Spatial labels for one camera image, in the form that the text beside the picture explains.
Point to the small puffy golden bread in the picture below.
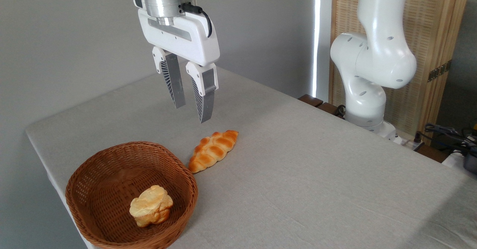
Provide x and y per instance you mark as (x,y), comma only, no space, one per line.
(151,206)

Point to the white power strip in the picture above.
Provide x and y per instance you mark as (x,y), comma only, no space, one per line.
(408,143)

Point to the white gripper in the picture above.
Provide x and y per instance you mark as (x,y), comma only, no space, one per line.
(193,42)

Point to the dark metal screen hinge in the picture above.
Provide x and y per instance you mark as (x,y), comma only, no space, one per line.
(439,71)

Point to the grey tablecloth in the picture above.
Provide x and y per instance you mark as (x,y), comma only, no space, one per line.
(298,185)

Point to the brown woven wicker basket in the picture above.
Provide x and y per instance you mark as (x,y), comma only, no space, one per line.
(104,174)

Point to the long braided golden bread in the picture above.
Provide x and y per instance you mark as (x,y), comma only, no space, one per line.
(213,150)

